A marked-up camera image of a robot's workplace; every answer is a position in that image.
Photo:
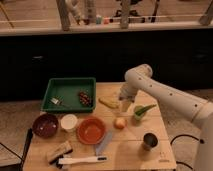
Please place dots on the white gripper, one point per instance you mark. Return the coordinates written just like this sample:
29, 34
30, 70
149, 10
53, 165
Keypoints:
127, 95

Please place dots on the yellow banana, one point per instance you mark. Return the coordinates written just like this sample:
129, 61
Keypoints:
109, 102

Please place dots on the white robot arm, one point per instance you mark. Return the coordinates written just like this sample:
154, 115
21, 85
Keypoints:
197, 110

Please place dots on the red bowl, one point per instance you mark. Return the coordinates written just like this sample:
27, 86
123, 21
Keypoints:
91, 131

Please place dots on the dark maroon bowl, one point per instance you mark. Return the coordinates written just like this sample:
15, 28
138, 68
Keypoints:
45, 126

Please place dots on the green cup with vegetable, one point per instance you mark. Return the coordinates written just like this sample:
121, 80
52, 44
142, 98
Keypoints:
140, 111

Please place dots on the orange apple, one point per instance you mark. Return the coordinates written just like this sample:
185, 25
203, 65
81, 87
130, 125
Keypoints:
120, 123

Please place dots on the bunch of dark grapes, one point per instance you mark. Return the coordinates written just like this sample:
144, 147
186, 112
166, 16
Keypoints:
84, 98

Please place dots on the dark metal cup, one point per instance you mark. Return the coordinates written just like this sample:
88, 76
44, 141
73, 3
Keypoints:
149, 141

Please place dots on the green plastic tray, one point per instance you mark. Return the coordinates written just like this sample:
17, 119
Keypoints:
66, 90

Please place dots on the small white cup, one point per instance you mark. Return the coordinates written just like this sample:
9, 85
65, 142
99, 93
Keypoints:
69, 122

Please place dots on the wooden scrub brush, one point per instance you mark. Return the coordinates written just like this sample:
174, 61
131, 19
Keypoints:
57, 152

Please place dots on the black table side bar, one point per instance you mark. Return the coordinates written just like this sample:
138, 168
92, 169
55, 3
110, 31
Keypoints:
27, 145

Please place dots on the white handled brush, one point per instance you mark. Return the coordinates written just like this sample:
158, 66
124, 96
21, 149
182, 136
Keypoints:
70, 161

